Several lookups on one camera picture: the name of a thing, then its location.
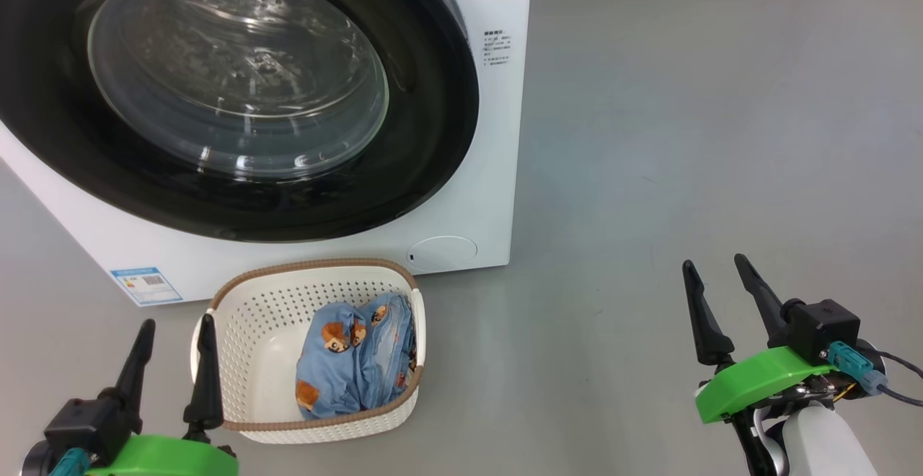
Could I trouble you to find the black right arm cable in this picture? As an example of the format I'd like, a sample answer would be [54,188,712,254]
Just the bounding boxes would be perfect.
[874,350,923,409]

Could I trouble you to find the cream perforated laundry basket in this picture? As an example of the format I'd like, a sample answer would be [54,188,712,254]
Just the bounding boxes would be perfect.
[190,258,427,445]

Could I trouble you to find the blue energy label sticker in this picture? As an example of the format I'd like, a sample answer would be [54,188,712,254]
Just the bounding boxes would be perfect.
[110,267,183,307]

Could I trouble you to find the small printed text label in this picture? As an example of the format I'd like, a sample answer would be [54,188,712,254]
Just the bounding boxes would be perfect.
[483,29,513,68]

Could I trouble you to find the teal right cable connector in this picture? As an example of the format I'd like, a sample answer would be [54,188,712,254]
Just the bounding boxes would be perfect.
[827,341,889,396]

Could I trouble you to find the teal cable connector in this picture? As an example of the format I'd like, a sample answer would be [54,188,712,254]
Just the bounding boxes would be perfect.
[827,341,889,396]
[48,447,91,476]

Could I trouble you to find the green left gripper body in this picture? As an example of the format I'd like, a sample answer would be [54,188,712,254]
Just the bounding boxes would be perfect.
[87,433,239,476]

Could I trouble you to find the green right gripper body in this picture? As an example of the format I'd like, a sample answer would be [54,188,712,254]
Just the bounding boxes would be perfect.
[695,346,862,425]

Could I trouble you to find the black glass washing machine door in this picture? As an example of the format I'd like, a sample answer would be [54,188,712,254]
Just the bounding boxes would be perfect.
[0,0,481,243]

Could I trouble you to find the blue bear print clothing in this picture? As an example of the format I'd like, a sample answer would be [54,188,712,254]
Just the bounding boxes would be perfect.
[295,291,419,420]

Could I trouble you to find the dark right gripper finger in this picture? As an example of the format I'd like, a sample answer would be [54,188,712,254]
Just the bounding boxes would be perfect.
[734,253,790,351]
[682,260,736,370]

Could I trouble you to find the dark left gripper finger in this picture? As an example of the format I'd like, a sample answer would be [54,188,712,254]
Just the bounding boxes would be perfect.
[99,319,156,436]
[182,313,225,442]

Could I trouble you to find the teal left cable connector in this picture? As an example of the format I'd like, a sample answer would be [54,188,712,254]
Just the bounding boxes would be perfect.
[48,447,91,476]

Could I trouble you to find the white front-load washing machine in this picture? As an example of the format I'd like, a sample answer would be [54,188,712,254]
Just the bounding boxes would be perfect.
[0,0,534,308]

